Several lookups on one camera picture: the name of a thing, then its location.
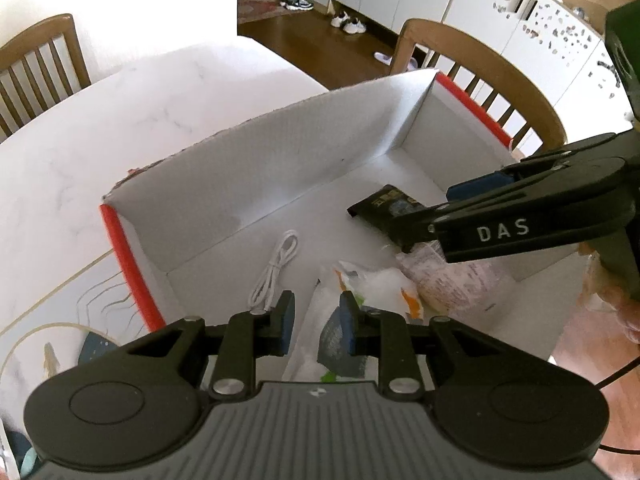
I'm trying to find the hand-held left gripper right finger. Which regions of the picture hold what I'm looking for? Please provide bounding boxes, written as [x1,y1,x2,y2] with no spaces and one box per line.
[339,291,508,402]

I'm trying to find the black cable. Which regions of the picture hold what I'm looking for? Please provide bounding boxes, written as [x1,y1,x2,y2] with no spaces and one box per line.
[595,364,640,454]

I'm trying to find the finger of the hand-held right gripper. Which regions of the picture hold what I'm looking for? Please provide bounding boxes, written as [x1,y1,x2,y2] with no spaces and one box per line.
[446,132,619,204]
[387,179,627,264]

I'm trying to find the patterned door rug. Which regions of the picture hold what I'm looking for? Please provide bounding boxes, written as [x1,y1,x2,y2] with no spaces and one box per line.
[237,0,286,23]

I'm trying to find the person's right hand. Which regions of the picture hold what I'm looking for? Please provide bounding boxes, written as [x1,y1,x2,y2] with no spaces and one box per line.
[612,295,640,346]

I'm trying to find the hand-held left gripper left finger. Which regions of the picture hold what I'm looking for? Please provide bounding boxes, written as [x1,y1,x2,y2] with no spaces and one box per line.
[115,289,298,402]

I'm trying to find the white marble desktop table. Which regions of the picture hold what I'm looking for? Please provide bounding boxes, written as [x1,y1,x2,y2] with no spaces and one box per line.
[0,35,332,441]

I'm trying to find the white cardboard box red edges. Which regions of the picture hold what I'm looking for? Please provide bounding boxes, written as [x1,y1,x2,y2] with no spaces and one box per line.
[99,69,608,386]

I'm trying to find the wooden slat-back chair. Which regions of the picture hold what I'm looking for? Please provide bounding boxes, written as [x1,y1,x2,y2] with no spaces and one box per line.
[390,18,568,153]
[0,14,92,133]

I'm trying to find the clear plastic bag printed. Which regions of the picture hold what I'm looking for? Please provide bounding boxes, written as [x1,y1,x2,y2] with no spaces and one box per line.
[397,242,516,313]

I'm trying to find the black snack packet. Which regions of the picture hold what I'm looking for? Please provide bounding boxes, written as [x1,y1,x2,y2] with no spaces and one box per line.
[346,185,431,233]

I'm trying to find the white printed tissue pack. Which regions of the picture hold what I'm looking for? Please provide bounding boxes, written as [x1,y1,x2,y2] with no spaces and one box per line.
[284,260,427,386]

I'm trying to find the white charging cable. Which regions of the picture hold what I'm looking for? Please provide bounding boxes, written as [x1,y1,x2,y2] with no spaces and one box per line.
[248,230,301,313]

